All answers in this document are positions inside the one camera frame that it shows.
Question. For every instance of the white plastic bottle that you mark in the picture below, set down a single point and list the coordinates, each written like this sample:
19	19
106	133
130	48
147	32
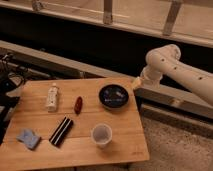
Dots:
52	98

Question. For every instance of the black bowl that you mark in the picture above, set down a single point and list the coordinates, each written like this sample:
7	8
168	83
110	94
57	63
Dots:
113	96

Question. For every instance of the black striped box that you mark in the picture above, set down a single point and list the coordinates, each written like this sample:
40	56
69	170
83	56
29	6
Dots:
59	134

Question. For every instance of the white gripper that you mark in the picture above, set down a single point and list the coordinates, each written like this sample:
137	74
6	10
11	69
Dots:
149	76

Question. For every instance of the red pepper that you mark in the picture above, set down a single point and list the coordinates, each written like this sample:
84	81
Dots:
78	105

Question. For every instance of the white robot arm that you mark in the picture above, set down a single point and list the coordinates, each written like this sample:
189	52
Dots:
165	60

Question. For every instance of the blue cloth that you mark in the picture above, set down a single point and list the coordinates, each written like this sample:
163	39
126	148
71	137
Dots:
29	138

